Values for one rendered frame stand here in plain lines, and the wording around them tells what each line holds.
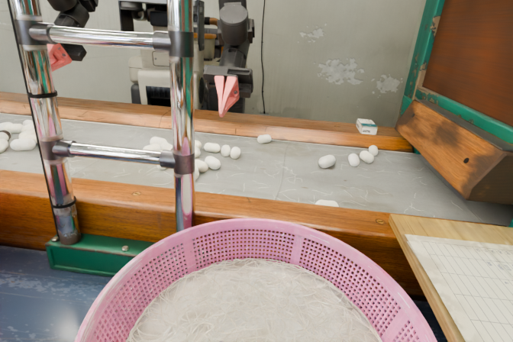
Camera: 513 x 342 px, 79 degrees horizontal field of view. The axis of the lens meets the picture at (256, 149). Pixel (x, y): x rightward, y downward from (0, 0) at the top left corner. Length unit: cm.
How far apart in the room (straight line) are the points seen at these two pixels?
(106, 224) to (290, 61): 230
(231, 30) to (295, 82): 200
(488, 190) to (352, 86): 231
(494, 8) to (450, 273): 44
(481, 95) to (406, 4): 223
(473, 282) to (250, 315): 20
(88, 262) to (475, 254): 44
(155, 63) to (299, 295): 106
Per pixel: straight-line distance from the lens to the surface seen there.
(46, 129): 39
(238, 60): 69
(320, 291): 36
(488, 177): 47
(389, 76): 282
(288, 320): 32
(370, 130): 75
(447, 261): 37
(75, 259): 47
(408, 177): 63
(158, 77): 122
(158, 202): 42
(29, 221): 51
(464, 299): 34
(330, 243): 36
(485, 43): 65
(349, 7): 267
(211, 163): 54
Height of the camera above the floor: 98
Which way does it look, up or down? 22 degrees down
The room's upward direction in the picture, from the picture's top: 4 degrees clockwise
